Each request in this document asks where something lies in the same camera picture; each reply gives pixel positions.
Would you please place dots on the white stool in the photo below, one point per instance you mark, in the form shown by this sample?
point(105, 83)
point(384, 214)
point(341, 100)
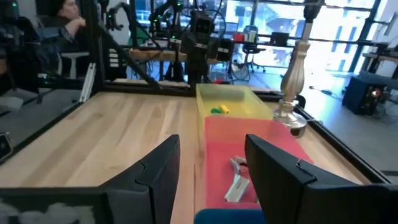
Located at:
point(74, 55)

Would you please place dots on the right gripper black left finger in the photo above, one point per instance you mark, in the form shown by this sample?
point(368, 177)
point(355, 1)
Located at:
point(155, 186)

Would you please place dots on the silver lamp base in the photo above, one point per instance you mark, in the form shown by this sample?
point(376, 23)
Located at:
point(293, 77)

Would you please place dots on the pale green staple remover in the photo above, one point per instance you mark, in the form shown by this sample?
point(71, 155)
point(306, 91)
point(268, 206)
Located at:
point(236, 188)

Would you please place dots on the black office chair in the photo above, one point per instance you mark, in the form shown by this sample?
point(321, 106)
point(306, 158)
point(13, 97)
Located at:
point(252, 48)

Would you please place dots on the pink plastic bin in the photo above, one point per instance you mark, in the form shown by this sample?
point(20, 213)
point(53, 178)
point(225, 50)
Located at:
point(220, 149)

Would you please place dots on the black background robot arm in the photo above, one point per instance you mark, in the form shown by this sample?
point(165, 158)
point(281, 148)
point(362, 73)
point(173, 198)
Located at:
point(169, 18)
point(112, 17)

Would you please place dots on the green mini stapler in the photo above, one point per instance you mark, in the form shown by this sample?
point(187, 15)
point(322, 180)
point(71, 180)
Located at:
point(215, 110)

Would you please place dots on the small red box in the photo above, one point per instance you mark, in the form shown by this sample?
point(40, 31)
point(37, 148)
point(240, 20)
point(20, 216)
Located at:
point(238, 37)

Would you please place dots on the black background monitor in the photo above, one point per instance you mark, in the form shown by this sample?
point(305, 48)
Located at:
point(279, 39)

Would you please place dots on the wooden background table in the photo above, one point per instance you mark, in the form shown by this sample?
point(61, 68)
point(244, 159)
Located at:
point(155, 55)

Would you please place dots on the teal plastic bin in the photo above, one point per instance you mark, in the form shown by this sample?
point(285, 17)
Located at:
point(227, 217)

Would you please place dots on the yellow mini stapler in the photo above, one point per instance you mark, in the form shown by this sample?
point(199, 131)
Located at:
point(224, 109)

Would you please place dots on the person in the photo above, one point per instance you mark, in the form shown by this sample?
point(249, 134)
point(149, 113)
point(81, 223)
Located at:
point(68, 29)

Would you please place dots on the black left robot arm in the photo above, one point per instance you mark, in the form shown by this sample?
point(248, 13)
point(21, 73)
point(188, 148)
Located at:
point(197, 71)

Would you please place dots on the yellow plastic bin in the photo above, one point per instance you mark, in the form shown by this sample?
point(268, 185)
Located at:
point(248, 105)

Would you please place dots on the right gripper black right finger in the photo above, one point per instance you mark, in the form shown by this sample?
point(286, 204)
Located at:
point(286, 193)

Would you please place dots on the silver aluminium bar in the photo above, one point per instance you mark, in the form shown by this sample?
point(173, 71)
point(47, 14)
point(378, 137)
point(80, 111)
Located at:
point(88, 81)

